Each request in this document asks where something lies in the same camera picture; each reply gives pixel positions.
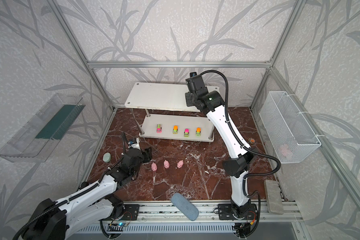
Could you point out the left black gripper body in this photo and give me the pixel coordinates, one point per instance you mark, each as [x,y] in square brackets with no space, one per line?
[145,154]

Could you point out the pink pig toy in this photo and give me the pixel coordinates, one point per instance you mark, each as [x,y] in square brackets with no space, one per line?
[166,164]
[180,164]
[154,167]

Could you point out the pink mixer truck toy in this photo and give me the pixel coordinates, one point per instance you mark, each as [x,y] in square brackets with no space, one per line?
[186,133]

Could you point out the pink green truck toy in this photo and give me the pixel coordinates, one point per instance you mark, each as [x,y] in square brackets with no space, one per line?
[159,128]

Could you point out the orange mixer truck toy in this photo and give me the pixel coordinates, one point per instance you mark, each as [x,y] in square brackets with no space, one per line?
[175,129]

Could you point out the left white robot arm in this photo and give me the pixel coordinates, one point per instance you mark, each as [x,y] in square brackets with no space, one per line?
[58,220]

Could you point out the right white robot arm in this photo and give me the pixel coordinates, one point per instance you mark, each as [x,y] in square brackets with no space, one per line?
[240,152]

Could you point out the white two-tier shelf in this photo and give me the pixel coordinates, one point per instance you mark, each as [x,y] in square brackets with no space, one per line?
[159,100]

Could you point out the pale green round object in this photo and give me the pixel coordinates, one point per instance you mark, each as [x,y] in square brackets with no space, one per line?
[107,157]

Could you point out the small orange round object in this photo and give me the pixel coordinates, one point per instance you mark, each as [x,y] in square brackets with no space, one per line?
[252,141]

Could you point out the grey blue oval object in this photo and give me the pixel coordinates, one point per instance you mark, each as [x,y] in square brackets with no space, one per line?
[185,206]

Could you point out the pink toy in basket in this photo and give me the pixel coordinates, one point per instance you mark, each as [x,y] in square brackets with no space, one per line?
[286,151]

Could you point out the grey stone block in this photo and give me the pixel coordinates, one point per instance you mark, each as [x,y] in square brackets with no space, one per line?
[273,197]

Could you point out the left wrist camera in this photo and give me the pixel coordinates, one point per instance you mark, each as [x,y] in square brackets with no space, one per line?
[134,143]

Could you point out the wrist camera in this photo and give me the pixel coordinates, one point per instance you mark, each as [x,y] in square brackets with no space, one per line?
[134,143]
[195,82]

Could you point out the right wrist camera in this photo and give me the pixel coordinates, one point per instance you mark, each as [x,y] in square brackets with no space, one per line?
[195,82]

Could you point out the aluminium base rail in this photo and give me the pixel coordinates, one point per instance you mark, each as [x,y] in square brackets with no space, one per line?
[209,212]

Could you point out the aluminium frame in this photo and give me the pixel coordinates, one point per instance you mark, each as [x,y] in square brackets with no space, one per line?
[343,173]

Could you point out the white wire mesh basket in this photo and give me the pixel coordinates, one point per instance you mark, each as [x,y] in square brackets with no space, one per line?
[285,123]

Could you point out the clear plastic wall bin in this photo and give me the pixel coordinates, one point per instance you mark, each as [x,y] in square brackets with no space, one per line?
[38,138]

